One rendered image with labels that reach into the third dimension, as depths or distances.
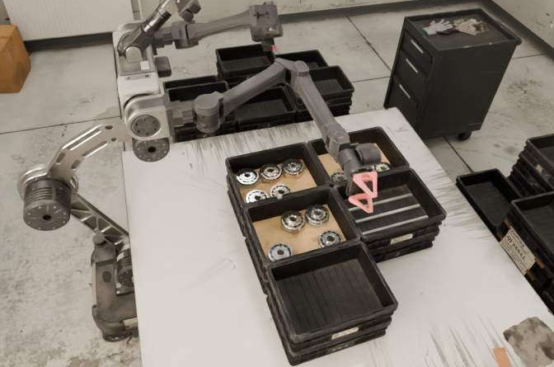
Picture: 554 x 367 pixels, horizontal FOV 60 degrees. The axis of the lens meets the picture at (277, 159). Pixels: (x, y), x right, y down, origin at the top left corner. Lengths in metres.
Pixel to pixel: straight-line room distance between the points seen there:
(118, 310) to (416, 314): 1.42
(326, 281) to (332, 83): 1.84
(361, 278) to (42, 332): 1.74
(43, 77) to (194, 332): 3.17
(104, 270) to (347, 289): 1.36
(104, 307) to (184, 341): 0.77
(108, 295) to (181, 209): 0.63
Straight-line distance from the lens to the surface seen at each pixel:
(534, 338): 2.22
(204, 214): 2.28
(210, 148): 2.58
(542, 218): 2.95
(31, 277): 3.16
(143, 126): 1.59
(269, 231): 2.05
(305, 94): 1.67
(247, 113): 3.31
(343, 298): 1.90
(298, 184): 2.23
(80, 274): 3.08
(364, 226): 2.12
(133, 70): 1.71
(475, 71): 3.51
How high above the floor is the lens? 2.46
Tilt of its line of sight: 44 degrees down
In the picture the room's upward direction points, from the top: 3 degrees clockwise
